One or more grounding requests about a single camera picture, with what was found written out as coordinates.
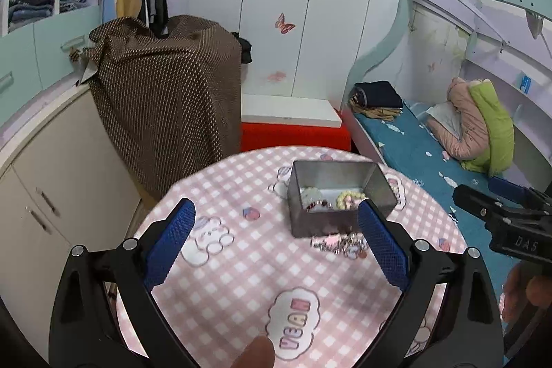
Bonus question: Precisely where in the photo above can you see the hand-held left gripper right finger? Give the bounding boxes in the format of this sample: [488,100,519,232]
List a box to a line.
[357,199,506,368]

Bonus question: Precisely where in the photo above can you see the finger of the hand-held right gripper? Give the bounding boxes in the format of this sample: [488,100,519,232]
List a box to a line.
[453,184,508,229]
[489,177,525,203]

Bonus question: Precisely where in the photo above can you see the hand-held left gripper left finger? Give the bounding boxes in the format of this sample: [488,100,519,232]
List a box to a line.
[48,198,197,368]

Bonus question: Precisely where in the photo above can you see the pink and silver charm chain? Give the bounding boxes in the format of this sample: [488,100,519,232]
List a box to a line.
[310,232,368,259]

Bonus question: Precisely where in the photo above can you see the cream bead bracelet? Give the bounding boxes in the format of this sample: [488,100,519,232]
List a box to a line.
[335,190,368,210]

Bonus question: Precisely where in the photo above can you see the grey metal tin box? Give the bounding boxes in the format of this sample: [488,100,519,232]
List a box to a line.
[287,160,398,238]

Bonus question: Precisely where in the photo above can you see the person's right hand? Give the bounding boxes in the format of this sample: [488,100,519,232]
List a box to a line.
[502,265,552,323]

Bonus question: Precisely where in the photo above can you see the person's left hand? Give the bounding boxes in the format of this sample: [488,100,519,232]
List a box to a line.
[228,334,277,368]

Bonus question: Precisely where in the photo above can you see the green quilt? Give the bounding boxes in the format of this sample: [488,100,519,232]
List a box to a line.
[461,81,516,178]

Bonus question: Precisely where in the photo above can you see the teal candy print bedsheet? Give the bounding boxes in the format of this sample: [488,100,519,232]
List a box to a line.
[354,101,552,308]

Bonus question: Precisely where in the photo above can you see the pink checkered bear tablecloth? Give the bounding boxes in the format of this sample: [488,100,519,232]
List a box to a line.
[106,146,469,368]

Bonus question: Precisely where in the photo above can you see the pink jacket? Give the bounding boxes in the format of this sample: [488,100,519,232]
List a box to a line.
[427,77,490,161]

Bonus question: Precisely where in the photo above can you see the white pillow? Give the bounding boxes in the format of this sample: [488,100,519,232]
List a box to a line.
[425,103,462,133]

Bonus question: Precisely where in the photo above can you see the beige cabinet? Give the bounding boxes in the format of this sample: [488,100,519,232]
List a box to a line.
[0,81,143,351]

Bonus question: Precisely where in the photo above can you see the tan folded clothes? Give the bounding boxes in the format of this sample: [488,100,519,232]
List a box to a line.
[348,98,404,121]

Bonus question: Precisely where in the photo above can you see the red stool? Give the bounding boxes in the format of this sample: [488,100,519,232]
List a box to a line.
[239,122,352,155]

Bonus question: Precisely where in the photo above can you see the brown dotted cloth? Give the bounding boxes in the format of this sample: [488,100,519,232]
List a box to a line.
[84,15,243,200]

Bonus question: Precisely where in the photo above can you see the dark folded clothes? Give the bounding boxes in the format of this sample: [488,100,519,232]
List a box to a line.
[348,81,404,109]

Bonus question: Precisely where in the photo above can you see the white board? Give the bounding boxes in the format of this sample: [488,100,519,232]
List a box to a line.
[240,93,343,126]

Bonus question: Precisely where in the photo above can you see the grey hanging cloth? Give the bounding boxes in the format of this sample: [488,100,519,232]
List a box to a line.
[525,11,545,40]

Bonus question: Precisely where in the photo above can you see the black cloth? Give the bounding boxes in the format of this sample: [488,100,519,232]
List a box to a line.
[230,32,253,64]

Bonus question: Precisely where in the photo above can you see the teal drawer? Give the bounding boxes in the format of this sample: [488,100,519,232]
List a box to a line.
[0,25,44,131]
[32,3,104,90]

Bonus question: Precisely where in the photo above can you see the stack of folded jeans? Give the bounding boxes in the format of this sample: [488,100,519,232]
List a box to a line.
[8,0,55,30]

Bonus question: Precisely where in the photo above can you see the teal bunk bed frame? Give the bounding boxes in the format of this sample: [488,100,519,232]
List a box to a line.
[338,0,552,179]

